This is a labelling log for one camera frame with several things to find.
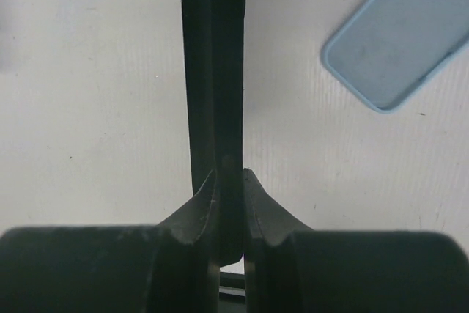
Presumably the black cased phone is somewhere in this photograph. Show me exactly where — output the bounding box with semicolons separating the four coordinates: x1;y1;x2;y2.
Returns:
181;0;245;266

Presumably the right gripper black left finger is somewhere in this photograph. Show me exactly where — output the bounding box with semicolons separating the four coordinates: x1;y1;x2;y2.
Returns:
1;173;220;312

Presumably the light blue phone case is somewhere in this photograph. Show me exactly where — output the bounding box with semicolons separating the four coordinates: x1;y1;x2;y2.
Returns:
320;0;468;113

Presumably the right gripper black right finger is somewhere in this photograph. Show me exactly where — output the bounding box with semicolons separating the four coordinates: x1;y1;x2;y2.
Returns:
243;169;468;312

